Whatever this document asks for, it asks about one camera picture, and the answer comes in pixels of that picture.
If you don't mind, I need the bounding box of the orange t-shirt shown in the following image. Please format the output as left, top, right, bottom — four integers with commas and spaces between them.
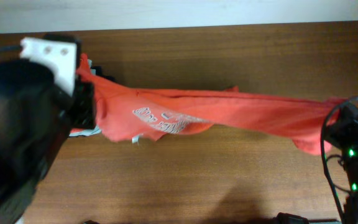
76, 54, 343, 155

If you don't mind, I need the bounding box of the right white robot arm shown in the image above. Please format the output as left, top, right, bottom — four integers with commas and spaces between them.
321, 104, 358, 223

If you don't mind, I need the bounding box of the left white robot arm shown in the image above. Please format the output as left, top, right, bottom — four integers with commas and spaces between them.
0, 59, 96, 223

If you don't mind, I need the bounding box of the folded grey garment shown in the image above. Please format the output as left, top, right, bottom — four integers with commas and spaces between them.
69, 59, 102, 138

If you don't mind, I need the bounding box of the folded navy garment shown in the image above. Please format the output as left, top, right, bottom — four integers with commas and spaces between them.
91, 66, 116, 82

